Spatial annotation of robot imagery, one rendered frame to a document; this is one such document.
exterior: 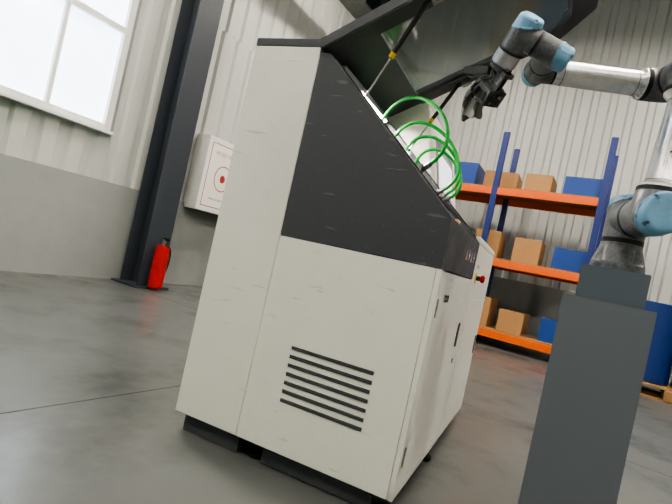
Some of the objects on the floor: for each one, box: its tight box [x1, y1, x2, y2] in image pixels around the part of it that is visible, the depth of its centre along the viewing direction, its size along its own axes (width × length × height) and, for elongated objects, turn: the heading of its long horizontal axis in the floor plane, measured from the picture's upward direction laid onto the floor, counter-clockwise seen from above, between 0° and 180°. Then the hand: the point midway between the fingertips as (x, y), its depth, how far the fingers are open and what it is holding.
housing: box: [176, 38, 324, 453], centre depth 238 cm, size 140×28×150 cm, turn 64°
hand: (463, 116), depth 160 cm, fingers closed
